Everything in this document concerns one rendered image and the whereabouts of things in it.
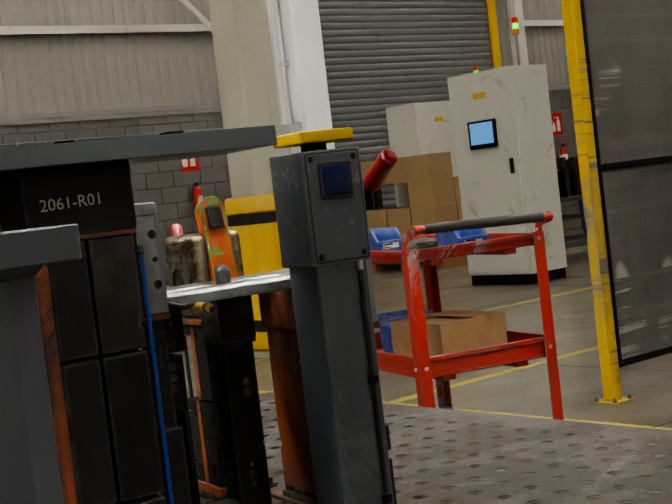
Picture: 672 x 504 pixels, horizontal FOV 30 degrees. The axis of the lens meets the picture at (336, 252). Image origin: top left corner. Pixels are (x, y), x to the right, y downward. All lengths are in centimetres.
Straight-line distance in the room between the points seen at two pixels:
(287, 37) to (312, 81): 22
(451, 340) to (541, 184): 817
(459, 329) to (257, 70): 526
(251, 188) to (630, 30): 341
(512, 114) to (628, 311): 584
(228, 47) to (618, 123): 357
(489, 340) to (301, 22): 220
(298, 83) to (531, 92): 649
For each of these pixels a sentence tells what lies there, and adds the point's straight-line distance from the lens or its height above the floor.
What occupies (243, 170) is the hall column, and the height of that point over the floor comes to 128.
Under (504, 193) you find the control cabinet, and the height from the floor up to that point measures 85.
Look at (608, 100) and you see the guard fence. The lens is 587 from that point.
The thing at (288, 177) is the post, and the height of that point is 112.
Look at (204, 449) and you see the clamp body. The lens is 177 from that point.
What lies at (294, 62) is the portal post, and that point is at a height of 165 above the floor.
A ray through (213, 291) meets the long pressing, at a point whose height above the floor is 100.
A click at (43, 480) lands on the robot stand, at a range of 73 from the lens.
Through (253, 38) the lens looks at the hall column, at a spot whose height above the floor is 217.
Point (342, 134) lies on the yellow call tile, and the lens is 123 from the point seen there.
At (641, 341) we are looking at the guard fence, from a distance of 595.
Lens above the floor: 110
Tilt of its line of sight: 3 degrees down
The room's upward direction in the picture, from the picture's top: 7 degrees counter-clockwise
